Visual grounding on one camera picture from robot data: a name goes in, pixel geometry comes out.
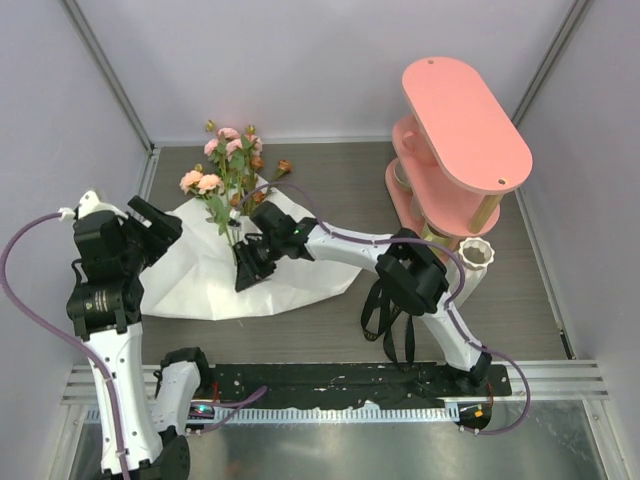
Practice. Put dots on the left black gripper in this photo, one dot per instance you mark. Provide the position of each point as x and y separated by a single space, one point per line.
164 226

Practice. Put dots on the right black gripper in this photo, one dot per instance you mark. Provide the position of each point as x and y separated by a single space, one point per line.
250 269

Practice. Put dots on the white wrapping paper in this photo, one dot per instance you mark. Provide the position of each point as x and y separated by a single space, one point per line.
200 277

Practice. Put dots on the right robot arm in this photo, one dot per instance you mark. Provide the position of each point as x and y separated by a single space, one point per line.
411 285

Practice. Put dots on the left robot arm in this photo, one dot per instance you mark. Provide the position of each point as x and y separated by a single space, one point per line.
143 436

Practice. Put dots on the pink rose bouquet flowers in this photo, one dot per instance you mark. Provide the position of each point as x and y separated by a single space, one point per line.
231 186

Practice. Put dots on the white ribbed vase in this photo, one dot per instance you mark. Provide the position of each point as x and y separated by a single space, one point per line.
476 255

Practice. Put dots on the yellow-green mug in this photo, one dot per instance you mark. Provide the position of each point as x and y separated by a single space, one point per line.
431 234

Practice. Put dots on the pink cup on shelf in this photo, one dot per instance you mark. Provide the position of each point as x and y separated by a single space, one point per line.
411 141

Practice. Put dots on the pink three-tier shelf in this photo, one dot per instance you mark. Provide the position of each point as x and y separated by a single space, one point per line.
472 153

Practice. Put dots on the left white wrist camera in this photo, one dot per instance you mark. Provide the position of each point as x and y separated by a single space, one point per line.
89 203

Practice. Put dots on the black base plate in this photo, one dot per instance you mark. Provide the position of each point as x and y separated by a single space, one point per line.
340 386

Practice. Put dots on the white slotted cable duct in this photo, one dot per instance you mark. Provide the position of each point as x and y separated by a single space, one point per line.
369 413

